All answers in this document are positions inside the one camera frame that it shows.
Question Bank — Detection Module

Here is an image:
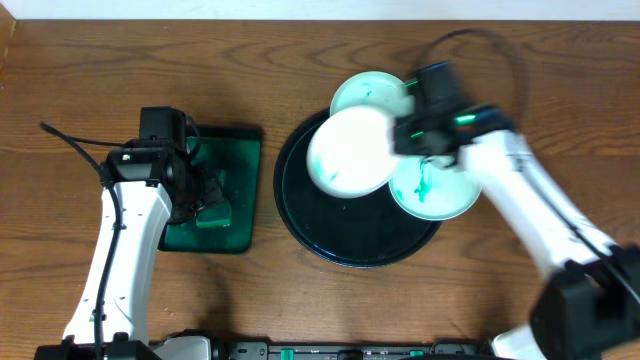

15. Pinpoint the round black tray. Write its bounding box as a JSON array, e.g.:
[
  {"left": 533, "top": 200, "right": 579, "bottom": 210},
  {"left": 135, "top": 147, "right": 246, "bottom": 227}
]
[{"left": 273, "top": 109, "right": 441, "bottom": 268}]

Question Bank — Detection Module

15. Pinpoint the white plate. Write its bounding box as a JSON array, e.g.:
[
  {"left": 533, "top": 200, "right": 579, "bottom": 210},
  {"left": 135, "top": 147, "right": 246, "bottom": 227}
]
[{"left": 306, "top": 105, "right": 400, "bottom": 199}]

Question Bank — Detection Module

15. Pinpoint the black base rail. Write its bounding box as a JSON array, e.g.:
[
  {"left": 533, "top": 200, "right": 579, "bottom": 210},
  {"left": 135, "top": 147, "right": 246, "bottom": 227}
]
[{"left": 34, "top": 330, "right": 496, "bottom": 360}]

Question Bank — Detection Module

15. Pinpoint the green sponge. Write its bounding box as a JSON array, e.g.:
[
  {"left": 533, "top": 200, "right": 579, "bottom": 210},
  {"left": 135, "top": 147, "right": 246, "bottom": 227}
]
[{"left": 196, "top": 199, "right": 232, "bottom": 229}]

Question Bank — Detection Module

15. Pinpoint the green rectangular tray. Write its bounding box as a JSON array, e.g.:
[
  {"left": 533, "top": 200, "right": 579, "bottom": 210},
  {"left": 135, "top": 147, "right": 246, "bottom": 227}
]
[{"left": 159, "top": 126, "right": 262, "bottom": 255}]

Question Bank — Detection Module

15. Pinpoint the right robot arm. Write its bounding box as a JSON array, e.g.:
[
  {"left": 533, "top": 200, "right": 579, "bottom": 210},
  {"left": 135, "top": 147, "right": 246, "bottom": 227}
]
[{"left": 393, "top": 106, "right": 639, "bottom": 359}]

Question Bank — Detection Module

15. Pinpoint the mint plate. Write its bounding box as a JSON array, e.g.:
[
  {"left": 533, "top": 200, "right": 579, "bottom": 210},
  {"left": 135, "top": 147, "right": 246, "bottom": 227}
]
[
  {"left": 329, "top": 71, "right": 415, "bottom": 117},
  {"left": 388, "top": 155, "right": 482, "bottom": 221}
]

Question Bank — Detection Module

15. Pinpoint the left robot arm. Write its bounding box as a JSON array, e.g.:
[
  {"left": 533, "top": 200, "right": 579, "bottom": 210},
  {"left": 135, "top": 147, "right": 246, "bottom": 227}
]
[{"left": 63, "top": 146, "right": 231, "bottom": 349}]

